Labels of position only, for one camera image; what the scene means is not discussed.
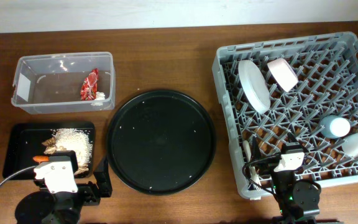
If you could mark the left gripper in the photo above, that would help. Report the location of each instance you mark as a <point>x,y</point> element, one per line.
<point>92,195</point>

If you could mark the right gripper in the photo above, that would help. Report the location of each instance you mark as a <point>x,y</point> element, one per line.
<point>256,150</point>

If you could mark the orange carrot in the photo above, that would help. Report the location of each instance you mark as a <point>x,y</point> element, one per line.
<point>40,159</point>

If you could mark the white plastic fork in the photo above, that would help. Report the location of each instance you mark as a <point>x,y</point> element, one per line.
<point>253,174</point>

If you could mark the blue cup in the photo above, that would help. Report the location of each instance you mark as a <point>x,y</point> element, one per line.
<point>334,126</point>

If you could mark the grey plate with rice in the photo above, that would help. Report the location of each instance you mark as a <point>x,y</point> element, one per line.
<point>254,86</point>

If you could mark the pink bowl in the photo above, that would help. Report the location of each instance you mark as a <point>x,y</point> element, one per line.
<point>283,74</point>

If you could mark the white tissue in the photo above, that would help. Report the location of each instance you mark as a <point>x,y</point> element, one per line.
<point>99,96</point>

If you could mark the red snack wrapper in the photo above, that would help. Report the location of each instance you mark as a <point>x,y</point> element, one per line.
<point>90,86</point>

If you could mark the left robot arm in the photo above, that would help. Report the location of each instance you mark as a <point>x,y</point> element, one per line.
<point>60,199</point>

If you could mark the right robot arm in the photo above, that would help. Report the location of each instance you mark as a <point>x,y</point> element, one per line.
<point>297,199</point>

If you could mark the grey dishwasher rack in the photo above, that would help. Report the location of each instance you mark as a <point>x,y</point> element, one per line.
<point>327,70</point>

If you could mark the pile of rice and shells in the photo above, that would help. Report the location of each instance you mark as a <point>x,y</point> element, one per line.
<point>70,139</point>

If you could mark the black rectangular tray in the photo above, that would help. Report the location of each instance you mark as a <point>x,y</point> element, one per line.
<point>26,139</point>

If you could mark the clear plastic bin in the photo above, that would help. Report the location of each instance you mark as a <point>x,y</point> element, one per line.
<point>52,83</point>

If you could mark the round black tray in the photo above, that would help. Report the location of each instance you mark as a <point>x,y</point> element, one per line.
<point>161,142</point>

